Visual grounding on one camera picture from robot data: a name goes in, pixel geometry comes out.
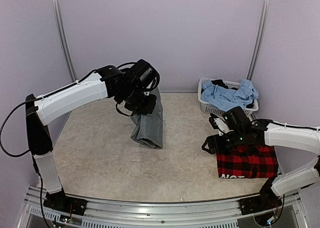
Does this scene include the black garment in basket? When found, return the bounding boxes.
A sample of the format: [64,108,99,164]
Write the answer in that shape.
[209,79,256,111]

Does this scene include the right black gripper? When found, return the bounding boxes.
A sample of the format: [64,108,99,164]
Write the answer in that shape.
[202,128,245,154]

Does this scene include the white plastic laundry basket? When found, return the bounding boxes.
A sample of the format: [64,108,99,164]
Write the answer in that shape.
[197,78,259,116]

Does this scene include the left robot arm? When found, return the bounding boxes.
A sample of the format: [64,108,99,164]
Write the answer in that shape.
[25,59,160,210]

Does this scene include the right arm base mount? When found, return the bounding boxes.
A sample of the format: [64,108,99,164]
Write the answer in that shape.
[239,178,283,215]

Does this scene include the light blue shirt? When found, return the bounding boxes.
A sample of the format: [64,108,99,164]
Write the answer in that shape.
[199,79,260,113]

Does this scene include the front aluminium rail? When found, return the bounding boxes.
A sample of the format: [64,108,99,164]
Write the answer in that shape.
[14,186,309,227]

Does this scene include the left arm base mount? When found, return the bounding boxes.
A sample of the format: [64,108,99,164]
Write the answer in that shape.
[43,190,88,216]

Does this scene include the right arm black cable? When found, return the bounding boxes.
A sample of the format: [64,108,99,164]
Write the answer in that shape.
[267,120,320,132]

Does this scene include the red black plaid shirt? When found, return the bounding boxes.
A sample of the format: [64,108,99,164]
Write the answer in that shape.
[216,145,279,179]

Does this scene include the left aluminium frame post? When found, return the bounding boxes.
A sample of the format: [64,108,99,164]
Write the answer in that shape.
[51,0,77,81]

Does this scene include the grey long sleeve shirt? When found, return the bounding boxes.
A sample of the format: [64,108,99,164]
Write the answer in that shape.
[130,88,164,149]

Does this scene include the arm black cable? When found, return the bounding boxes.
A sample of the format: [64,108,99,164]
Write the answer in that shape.
[267,120,320,132]
[0,62,161,157]

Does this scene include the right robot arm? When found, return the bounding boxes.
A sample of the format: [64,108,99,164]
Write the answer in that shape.
[201,106,320,210]

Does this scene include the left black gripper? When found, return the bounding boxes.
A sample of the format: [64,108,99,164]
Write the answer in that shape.
[118,83,157,114]

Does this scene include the right aluminium frame post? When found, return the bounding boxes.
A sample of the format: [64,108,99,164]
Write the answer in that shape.
[246,0,271,81]

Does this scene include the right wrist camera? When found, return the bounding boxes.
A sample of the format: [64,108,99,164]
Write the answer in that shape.
[209,113,230,136]

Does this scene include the aluminium frame post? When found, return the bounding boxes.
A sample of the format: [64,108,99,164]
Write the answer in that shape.
[51,0,77,81]
[246,0,271,81]

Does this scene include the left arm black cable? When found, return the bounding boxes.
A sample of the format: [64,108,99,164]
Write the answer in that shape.
[0,62,161,157]

